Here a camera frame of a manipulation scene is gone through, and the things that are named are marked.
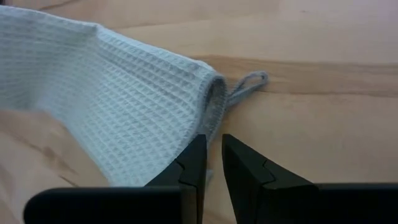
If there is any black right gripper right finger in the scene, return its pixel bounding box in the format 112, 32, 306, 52
221, 133, 398, 224

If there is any grey waffle towel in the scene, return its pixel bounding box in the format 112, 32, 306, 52
0, 5, 269, 188

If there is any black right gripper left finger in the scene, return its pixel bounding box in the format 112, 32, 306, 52
22, 134, 208, 224

